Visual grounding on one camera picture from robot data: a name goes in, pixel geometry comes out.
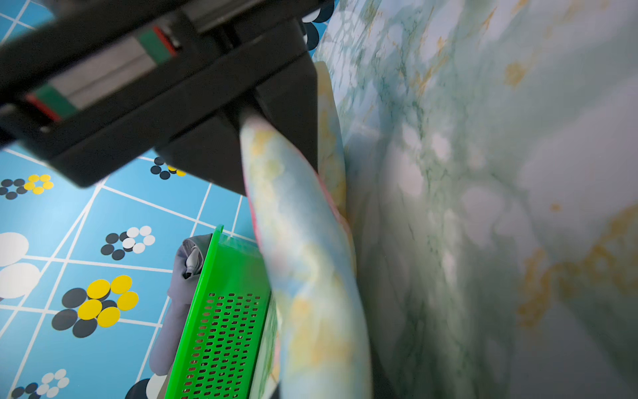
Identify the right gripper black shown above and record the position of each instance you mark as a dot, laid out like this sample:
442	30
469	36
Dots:
209	85

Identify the floral pastel skirt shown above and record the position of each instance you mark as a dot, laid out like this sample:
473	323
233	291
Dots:
321	345

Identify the green plastic basket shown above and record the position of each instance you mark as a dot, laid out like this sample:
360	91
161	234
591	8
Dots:
224	351

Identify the lavender rolled skirt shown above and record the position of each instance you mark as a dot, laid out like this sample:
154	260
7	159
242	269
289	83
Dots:
187	268

